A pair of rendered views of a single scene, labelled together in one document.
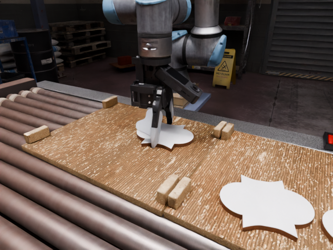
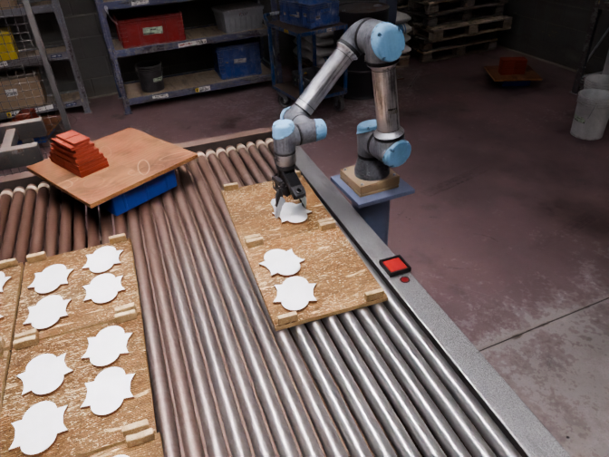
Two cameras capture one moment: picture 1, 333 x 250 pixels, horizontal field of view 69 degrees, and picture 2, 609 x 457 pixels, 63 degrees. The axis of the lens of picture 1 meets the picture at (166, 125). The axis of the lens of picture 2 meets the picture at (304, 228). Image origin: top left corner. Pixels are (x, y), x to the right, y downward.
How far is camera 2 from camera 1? 1.43 m
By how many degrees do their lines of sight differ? 37
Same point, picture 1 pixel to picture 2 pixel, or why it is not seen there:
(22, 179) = (210, 209)
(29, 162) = (219, 202)
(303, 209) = (291, 270)
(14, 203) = (200, 219)
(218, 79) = not seen: outside the picture
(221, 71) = not seen: outside the picture
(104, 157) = (248, 213)
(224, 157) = (303, 239)
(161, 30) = (281, 152)
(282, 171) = (317, 257)
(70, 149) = (238, 202)
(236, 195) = (275, 254)
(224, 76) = not seen: outside the picture
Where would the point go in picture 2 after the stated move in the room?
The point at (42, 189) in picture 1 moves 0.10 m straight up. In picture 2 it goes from (214, 218) to (209, 195)
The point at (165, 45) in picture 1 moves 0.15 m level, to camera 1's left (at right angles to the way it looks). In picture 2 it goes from (285, 160) to (254, 150)
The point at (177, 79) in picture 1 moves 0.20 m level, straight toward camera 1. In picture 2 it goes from (290, 181) to (246, 205)
